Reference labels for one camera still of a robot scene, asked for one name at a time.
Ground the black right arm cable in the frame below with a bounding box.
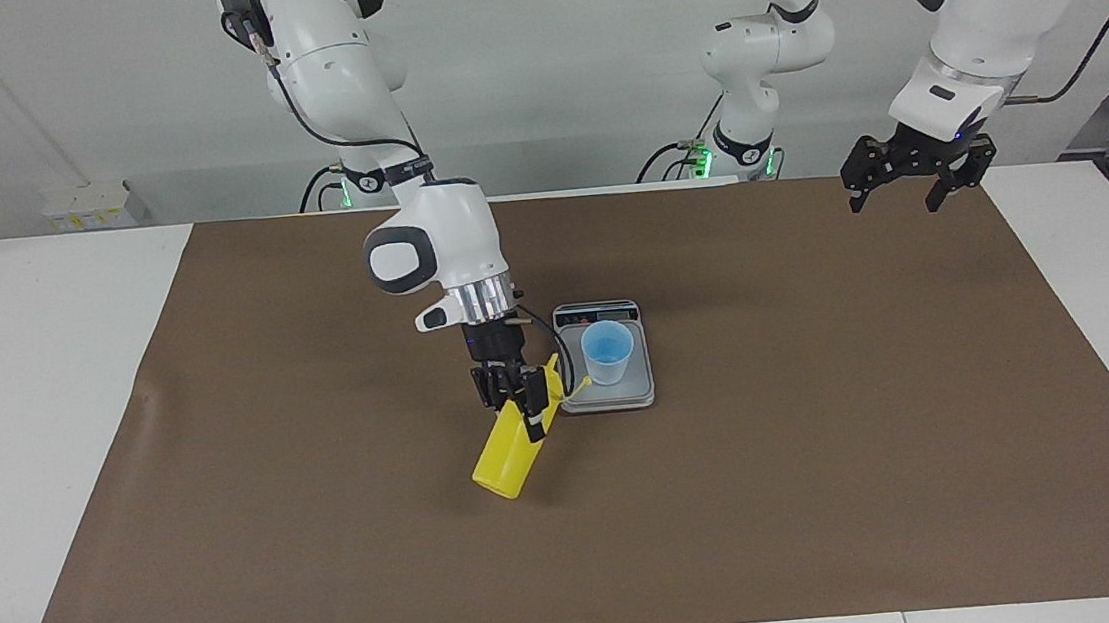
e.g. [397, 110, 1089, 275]
[222, 0, 578, 424]

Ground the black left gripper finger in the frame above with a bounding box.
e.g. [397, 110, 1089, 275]
[838, 133, 905, 217]
[920, 147, 1003, 215]

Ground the white wall socket strip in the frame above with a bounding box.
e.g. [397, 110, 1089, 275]
[40, 178, 138, 235]

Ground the yellow squeeze bottle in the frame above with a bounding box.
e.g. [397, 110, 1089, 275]
[462, 351, 601, 503]

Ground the silver digital kitchen scale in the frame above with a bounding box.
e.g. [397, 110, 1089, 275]
[551, 296, 657, 416]

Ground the black base cable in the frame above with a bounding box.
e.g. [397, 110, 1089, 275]
[296, 162, 351, 214]
[628, 91, 734, 185]

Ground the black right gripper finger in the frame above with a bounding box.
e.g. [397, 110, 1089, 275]
[516, 364, 555, 446]
[471, 361, 516, 415]

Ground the brown paper mat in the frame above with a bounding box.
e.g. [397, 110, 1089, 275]
[0, 143, 1109, 623]

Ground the light blue plastic cup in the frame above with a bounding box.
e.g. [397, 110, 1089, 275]
[580, 320, 639, 389]

